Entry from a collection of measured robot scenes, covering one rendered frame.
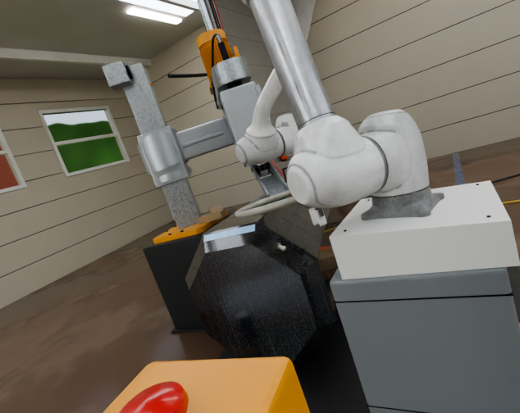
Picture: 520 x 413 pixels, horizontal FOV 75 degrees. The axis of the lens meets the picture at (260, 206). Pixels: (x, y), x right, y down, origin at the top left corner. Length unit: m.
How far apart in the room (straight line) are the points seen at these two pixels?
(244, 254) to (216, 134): 1.25
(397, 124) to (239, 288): 1.21
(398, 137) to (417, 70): 5.84
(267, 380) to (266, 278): 1.51
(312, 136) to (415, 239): 0.34
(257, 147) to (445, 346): 0.79
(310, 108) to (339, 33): 6.18
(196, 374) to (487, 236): 0.72
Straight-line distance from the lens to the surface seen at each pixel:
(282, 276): 1.68
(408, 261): 0.89
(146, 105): 2.76
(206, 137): 2.70
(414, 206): 0.96
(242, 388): 0.22
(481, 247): 0.87
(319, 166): 0.78
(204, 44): 2.86
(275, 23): 0.95
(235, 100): 2.08
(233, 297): 1.87
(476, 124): 6.79
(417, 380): 1.07
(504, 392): 1.06
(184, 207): 2.72
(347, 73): 6.92
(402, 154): 0.92
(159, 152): 2.64
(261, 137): 1.17
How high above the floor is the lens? 1.21
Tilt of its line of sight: 10 degrees down
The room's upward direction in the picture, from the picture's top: 19 degrees counter-clockwise
